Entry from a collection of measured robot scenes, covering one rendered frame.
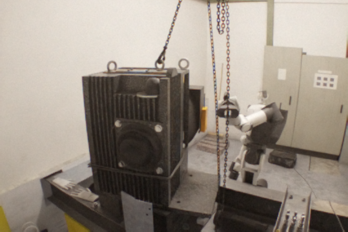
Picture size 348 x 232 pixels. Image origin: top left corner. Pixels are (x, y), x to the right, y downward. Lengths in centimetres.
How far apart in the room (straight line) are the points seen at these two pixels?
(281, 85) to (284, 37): 80
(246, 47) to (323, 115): 171
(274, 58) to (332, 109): 120
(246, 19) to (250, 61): 73
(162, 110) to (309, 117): 321
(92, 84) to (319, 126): 352
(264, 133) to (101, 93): 127
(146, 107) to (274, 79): 305
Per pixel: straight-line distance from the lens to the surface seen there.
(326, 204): 206
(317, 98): 403
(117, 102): 127
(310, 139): 421
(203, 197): 149
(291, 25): 421
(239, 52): 437
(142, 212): 124
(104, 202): 177
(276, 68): 400
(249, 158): 203
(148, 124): 120
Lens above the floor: 178
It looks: 14 degrees down
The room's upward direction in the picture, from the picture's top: straight up
